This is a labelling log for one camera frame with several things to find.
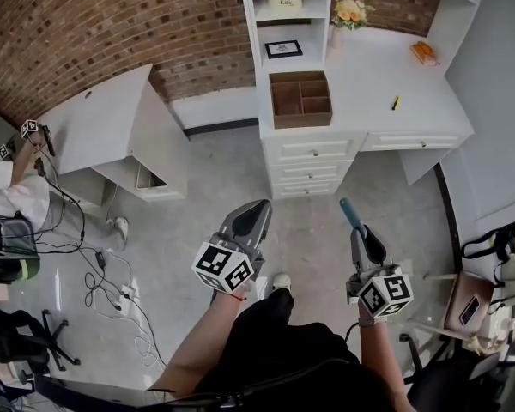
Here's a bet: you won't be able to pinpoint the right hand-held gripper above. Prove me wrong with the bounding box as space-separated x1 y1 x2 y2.
339 197 414 319

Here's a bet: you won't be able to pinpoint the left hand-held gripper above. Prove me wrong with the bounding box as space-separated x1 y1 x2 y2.
191 198 273 294

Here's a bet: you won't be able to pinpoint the brown wooden box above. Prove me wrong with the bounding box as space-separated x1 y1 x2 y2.
268 70 334 130

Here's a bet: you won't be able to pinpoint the person's right forearm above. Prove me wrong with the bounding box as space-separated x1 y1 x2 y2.
357 314 409 412

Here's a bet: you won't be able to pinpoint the person's left forearm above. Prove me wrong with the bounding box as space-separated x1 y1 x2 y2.
148 282 258 403

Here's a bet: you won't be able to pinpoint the person's white shoe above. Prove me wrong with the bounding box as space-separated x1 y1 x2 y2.
270 272 294 292

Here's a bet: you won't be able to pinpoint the white bin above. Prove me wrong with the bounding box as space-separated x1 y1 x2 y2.
134 162 169 191

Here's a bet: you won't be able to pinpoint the wide white desk drawer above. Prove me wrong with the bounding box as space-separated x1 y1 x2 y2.
371 134 461 150

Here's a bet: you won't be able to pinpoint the wooden stool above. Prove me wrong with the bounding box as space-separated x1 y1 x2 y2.
405 270 498 342

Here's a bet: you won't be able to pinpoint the black smartphone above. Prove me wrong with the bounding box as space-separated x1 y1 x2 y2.
459 295 482 326

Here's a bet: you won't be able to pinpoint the person's black trousers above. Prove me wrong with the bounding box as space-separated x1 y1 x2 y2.
195 288 413 412

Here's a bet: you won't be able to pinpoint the white desk with shelves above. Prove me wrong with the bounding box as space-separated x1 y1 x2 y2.
238 0 490 201

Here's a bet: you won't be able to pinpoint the plain white table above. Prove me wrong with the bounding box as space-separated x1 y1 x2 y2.
37 63 191 202

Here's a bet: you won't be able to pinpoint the orange book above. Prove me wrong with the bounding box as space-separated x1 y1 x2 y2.
409 40 441 68

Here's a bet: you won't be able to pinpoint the black glossy table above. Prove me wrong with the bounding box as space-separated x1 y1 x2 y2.
32 373 245 412

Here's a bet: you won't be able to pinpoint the yellow flower bouquet in vase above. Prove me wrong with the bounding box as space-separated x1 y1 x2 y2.
329 0 377 50

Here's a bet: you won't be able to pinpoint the black bag with green strip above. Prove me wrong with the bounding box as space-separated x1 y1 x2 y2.
0 211 42 285

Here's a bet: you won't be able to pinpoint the black office chair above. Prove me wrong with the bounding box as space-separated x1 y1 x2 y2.
0 300 82 379

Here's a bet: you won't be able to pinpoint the grey bag with black straps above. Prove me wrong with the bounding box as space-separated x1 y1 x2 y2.
460 223 515 317

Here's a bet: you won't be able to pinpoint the white cable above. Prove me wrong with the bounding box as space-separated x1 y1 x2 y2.
92 251 167 371

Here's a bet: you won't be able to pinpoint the black cable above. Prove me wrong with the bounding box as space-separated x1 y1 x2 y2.
33 156 168 371

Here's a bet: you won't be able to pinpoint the black picture frame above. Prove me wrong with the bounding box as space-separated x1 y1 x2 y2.
264 39 305 60

